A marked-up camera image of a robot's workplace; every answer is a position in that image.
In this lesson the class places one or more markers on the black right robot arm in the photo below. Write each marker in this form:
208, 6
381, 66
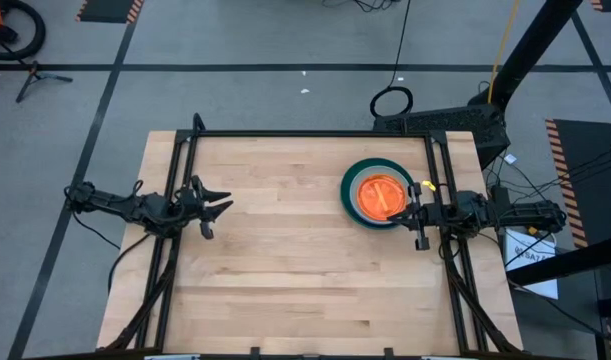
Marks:
510, 212

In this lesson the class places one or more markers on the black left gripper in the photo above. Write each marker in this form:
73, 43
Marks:
192, 205

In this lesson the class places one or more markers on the yellow plug connector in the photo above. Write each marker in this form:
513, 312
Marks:
533, 231

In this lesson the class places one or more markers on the black gantry post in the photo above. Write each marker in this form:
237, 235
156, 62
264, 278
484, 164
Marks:
535, 45

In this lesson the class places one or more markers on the orange translucent plastic plate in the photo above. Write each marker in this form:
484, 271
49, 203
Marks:
382, 197

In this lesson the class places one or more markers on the large dark green plastic plate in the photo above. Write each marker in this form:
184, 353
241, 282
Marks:
344, 197

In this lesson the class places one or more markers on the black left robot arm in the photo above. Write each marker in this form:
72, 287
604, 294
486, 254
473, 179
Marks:
135, 207

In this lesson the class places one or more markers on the black tripod stand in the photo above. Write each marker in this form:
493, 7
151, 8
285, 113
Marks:
35, 76

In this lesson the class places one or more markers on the black mat with striped edges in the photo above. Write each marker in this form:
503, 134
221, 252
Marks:
585, 165
610, 4
107, 10

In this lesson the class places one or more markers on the black gantry bar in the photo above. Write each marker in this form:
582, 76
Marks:
565, 262

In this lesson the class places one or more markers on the white paper sign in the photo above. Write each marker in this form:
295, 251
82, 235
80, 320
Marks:
527, 250

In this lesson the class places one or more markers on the black metal table frame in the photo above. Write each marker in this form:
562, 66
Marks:
310, 133

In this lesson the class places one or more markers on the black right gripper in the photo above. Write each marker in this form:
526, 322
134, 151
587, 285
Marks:
427, 215

